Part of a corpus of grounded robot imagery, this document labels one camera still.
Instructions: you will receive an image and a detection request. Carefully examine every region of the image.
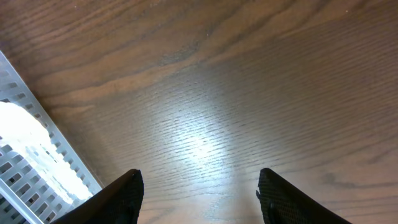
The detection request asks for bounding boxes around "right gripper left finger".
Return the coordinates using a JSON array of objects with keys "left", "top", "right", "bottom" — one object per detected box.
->
[{"left": 53, "top": 169, "right": 144, "bottom": 224}]

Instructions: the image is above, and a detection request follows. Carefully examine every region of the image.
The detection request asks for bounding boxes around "clear white plastic basket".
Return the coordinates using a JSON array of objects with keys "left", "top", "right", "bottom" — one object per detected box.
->
[{"left": 1, "top": 55, "right": 102, "bottom": 223}]

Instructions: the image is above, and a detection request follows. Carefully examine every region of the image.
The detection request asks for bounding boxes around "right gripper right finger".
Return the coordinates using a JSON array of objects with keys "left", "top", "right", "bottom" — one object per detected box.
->
[{"left": 256, "top": 168, "right": 349, "bottom": 224}]

